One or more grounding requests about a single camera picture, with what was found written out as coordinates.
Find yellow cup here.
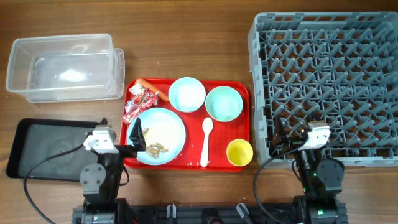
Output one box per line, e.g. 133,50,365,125
226,139,254,167

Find red serving tray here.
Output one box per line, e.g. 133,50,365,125
124,80,250,172

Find light blue bowl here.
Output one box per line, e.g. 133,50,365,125
168,77,206,113

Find light blue plate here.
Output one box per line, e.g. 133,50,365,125
137,108,186,166

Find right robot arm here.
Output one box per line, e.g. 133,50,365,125
272,116,348,224

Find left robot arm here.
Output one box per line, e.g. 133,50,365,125
72,118,146,223

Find mint green bowl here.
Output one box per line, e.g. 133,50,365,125
205,86,243,122

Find black plastic tray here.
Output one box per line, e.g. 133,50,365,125
6,118,100,182

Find grey dishwasher rack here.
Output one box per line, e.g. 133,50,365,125
248,12,397,169

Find clear plastic bin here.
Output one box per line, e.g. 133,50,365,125
6,34,125,103

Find white plastic spoon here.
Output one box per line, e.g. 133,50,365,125
200,118,213,167

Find orange carrot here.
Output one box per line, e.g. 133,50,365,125
134,78,169,102

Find peanut shell scraps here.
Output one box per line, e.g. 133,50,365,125
142,128,169,159

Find red snack wrapper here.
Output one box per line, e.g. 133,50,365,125
122,83,159,124

